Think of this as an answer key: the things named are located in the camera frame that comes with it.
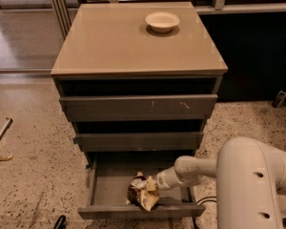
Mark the grey middle drawer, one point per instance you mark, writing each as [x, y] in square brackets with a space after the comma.
[124, 142]

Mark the metal window frame post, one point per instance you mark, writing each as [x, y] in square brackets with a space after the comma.
[61, 12]

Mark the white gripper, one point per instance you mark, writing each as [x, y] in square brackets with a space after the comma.
[163, 179]

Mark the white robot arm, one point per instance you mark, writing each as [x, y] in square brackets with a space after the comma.
[249, 176]

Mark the grey drawer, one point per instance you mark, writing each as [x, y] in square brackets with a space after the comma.
[127, 108]
[109, 184]
[124, 142]

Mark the white paper bowl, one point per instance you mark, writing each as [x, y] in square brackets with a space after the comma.
[161, 21]

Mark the small grey floor device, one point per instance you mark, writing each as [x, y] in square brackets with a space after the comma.
[279, 99]

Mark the grey drawer cabinet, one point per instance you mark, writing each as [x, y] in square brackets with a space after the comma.
[111, 51]

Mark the metal stand leg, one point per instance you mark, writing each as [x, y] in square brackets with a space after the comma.
[2, 132]

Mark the grey top drawer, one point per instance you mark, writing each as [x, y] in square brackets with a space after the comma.
[127, 108]

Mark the brown chip bag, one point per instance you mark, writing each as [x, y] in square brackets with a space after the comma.
[138, 195]

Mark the grey bottom drawer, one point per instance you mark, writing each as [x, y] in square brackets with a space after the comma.
[109, 184]

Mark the black object bottom edge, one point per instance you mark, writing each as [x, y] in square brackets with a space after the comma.
[60, 223]

